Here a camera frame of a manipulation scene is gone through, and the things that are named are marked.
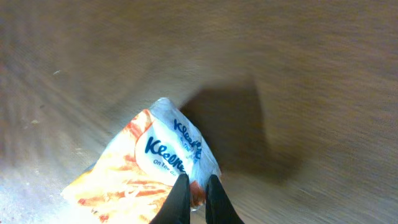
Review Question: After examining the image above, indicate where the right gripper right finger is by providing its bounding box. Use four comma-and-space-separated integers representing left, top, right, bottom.
205, 174, 244, 224

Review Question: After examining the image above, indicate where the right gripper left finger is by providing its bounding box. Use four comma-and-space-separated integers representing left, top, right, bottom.
150, 174, 191, 224

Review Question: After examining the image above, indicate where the orange tissue pack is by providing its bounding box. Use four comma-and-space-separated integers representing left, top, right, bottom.
62, 98, 221, 223

